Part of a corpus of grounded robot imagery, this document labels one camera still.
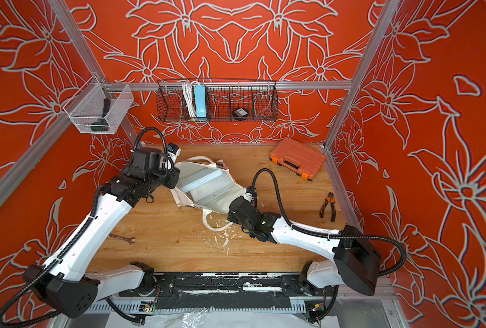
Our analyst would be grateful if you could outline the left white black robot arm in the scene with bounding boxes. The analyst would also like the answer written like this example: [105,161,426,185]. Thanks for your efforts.
[0,160,179,327]

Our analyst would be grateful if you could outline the white coiled cable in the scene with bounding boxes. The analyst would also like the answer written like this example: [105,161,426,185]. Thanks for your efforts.
[182,81,197,120]

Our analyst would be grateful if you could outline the orange handled pliers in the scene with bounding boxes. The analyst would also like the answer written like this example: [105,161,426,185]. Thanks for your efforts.
[319,192,337,222]

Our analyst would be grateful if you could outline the clear plastic wall bin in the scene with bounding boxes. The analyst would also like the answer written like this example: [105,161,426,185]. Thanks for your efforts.
[63,81,134,135]

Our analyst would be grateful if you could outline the light blue power bank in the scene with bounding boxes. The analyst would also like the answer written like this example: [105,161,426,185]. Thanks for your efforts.
[194,84,207,120]

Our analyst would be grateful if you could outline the dark green flashlight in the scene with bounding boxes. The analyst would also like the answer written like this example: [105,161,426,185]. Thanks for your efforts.
[91,98,111,132]

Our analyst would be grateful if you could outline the black wire wall basket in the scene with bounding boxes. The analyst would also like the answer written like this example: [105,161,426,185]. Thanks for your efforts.
[156,78,279,123]

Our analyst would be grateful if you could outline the orange plastic tool case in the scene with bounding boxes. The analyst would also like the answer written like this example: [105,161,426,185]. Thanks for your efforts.
[269,137,326,181]

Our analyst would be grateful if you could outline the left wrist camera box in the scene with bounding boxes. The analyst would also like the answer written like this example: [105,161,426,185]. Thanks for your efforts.
[128,143,181,173]

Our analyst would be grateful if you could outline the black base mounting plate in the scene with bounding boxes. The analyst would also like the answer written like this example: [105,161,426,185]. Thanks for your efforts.
[118,272,332,313]

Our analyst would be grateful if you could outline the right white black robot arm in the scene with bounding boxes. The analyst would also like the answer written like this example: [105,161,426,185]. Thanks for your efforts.
[228,176,407,324]

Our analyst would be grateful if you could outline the small metal wrench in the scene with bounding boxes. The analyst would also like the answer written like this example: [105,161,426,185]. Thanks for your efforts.
[107,233,136,245]

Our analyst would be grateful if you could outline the white printed canvas tote bag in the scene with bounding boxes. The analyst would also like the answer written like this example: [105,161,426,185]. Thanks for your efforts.
[171,156,252,232]

